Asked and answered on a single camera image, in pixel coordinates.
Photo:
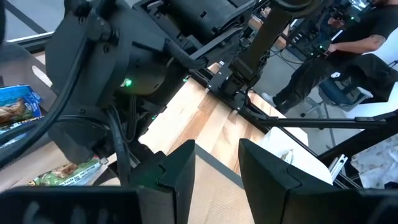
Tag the pale patterned sheet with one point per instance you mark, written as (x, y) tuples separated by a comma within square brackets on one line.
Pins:
[(376, 161)]

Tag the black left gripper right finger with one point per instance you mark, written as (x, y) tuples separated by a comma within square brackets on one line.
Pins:
[(280, 193)]

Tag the background robot station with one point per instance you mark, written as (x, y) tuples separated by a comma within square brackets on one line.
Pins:
[(311, 34)]

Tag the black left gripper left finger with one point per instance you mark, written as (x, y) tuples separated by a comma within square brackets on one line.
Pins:
[(177, 174)]

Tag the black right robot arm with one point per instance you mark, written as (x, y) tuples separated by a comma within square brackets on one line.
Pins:
[(102, 62)]

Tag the beige mat grey border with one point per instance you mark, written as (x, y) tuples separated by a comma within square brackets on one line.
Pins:
[(214, 202)]

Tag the light blue granola bar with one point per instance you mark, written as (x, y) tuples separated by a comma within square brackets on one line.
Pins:
[(18, 96)]

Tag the person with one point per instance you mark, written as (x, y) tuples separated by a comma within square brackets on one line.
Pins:
[(367, 21)]

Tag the green granola bar nutrition label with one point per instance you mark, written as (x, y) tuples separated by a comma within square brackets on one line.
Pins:
[(68, 175)]

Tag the grey storage bin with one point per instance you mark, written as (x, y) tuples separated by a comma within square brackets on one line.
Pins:
[(18, 68)]

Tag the white box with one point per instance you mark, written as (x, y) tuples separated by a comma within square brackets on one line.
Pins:
[(304, 161)]

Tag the blue office chair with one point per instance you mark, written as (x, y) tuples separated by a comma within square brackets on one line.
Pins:
[(335, 93)]

